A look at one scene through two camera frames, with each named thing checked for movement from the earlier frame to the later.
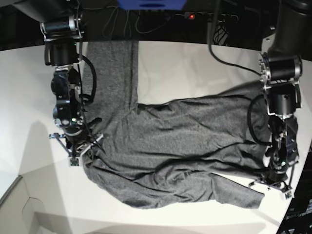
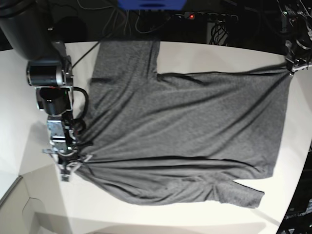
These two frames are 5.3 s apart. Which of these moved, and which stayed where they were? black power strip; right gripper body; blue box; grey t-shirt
Moved: right gripper body; grey t-shirt
Stayed: black power strip; blue box
